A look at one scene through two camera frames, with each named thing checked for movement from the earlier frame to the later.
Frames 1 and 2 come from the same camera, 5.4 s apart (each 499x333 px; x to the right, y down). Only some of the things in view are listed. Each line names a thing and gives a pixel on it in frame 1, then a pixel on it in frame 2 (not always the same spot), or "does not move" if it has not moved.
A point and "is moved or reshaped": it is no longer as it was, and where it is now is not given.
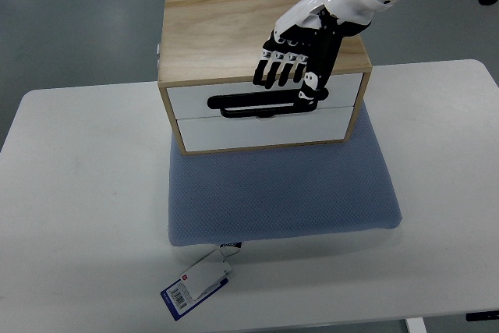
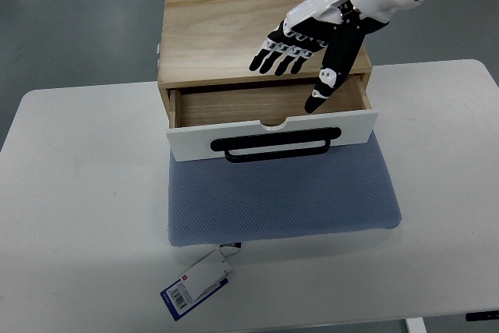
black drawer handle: [258, 100] → [252, 141]
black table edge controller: [482, 316] does not move
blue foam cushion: [236, 196] does not move
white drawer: [192, 101] is moved or reshaped
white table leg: [415, 325] does not move
